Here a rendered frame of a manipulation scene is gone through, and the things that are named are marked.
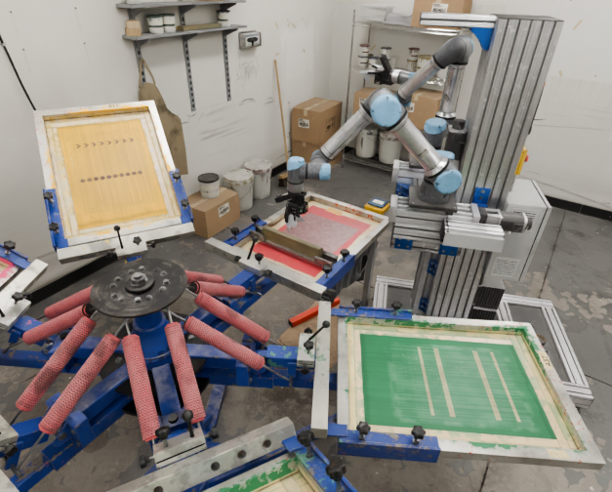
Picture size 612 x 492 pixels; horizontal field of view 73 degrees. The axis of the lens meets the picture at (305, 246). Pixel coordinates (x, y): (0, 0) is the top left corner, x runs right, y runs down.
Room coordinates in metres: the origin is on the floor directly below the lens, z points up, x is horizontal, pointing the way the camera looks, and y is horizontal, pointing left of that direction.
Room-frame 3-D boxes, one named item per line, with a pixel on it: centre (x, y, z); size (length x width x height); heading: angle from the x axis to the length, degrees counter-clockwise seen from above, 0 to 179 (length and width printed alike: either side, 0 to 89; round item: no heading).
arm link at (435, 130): (2.33, -0.72, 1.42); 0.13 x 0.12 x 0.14; 143
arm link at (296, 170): (1.73, 0.05, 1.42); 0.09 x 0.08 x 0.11; 88
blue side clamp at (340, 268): (1.57, -0.15, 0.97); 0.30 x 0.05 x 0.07; 147
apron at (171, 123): (3.44, 1.29, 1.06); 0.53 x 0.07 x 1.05; 147
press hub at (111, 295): (1.03, 0.53, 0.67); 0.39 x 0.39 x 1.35
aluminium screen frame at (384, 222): (1.92, -0.04, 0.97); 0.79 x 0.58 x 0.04; 147
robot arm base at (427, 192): (1.84, -0.62, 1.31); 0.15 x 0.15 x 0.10
